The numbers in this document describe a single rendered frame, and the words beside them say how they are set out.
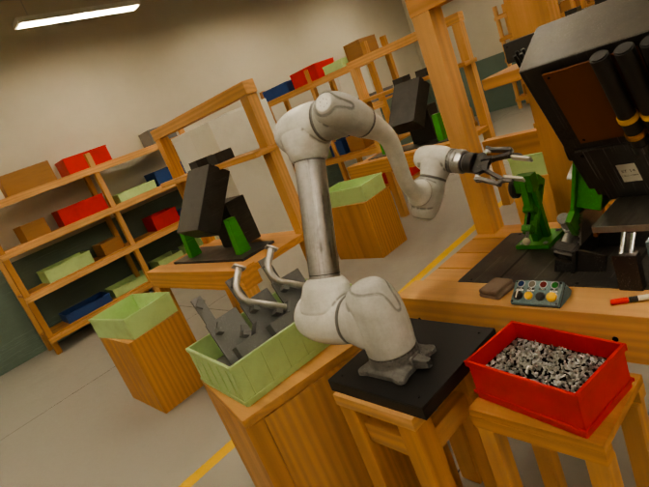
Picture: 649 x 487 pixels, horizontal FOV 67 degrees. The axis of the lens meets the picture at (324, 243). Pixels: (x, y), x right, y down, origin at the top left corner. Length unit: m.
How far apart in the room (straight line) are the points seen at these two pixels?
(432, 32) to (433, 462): 1.57
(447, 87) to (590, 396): 1.35
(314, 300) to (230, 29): 8.60
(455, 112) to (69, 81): 6.78
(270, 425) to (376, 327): 0.65
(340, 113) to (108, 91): 7.12
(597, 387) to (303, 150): 1.00
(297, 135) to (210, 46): 7.99
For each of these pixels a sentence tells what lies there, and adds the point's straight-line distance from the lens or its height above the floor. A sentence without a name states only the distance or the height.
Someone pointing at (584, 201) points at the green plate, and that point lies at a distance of 1.65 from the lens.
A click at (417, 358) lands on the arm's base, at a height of 0.92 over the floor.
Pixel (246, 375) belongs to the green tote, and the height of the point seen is 0.90.
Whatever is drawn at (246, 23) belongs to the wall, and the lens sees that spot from 10.12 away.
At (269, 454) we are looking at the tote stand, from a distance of 1.90.
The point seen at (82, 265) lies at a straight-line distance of 7.28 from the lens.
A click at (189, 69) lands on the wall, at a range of 9.12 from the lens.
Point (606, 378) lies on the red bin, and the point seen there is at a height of 0.88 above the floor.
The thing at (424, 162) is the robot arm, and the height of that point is 1.33.
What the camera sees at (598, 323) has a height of 0.87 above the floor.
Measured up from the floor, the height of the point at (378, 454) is 0.62.
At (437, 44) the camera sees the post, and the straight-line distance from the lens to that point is 2.16.
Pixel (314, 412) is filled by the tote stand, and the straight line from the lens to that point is 1.93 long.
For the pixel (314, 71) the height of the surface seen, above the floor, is 2.12.
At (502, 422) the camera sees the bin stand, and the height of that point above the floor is 0.79.
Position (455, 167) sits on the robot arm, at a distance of 1.87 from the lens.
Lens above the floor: 1.67
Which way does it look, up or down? 15 degrees down
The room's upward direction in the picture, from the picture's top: 22 degrees counter-clockwise
